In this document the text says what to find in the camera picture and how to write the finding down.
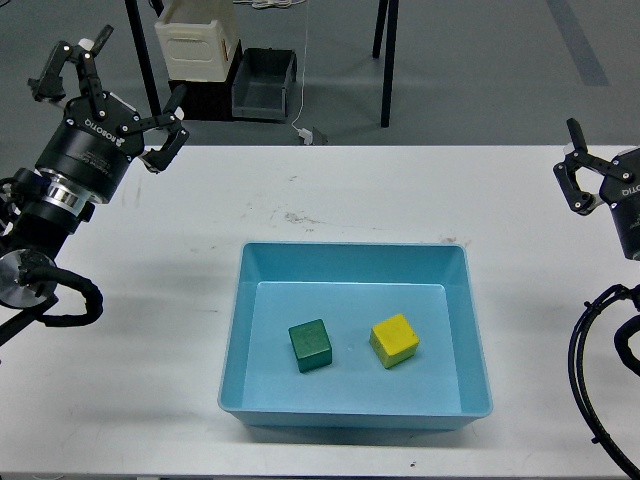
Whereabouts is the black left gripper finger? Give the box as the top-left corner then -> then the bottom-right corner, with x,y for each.
27,24 -> 115,119
119,84 -> 189,174

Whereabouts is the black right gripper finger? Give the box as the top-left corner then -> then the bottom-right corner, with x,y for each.
553,118 -> 630,216

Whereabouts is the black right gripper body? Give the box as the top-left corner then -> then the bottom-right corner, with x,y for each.
599,148 -> 639,261

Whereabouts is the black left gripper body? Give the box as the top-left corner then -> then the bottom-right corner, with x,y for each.
35,93 -> 144,204

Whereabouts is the green wooden block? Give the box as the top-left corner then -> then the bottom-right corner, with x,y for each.
288,319 -> 333,373

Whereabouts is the yellow wooden block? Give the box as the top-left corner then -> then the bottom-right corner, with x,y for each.
369,313 -> 420,369

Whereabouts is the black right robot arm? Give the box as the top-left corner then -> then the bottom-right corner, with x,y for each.
553,118 -> 639,381

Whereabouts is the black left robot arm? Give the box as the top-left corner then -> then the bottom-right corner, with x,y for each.
1,26 -> 189,343

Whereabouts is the black box under crate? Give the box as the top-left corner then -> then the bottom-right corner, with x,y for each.
168,50 -> 242,121

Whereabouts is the black table leg left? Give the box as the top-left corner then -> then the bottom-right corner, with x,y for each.
124,0 -> 161,116

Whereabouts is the black table leg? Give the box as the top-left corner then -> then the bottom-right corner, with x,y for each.
124,0 -> 161,116
371,0 -> 399,128

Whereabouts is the dark grey storage bin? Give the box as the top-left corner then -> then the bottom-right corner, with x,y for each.
231,48 -> 297,123

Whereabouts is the cream plastic crate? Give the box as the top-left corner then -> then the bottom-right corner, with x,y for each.
155,0 -> 239,82

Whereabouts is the white power adapter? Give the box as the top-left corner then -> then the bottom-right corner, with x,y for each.
298,128 -> 314,145

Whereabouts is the blue plastic tray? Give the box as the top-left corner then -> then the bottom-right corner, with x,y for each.
218,242 -> 493,430

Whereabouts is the black table leg right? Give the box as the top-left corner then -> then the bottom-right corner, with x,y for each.
371,0 -> 399,128

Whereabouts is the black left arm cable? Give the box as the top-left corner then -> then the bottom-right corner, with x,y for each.
17,257 -> 105,328

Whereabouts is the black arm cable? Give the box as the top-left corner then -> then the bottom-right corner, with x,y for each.
567,283 -> 640,479
17,257 -> 105,328

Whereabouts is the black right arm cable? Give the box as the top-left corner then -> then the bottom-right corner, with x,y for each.
567,283 -> 640,479

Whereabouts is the white hanging cable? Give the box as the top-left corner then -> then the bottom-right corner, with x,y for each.
290,0 -> 309,132

